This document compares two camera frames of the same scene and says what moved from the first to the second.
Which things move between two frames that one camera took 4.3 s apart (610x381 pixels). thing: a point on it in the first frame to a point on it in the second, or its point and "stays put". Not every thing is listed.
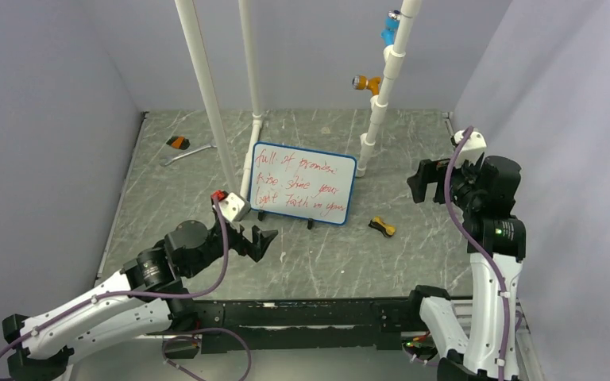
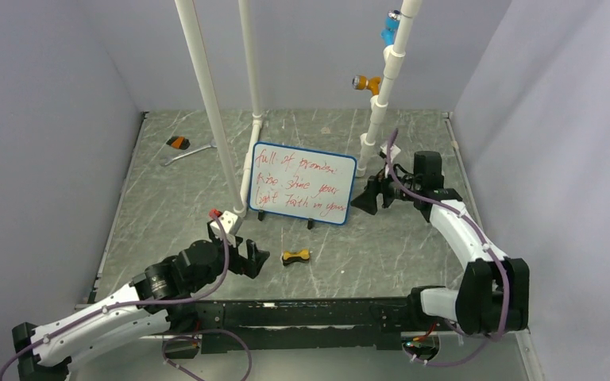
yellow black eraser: x=387 y=229 to x=289 y=258
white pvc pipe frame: x=395 y=54 stays put
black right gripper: x=429 y=171 to x=378 y=184
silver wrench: x=168 y=160 stays put
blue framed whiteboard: x=302 y=183 stays put
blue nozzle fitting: x=391 y=24 stays put
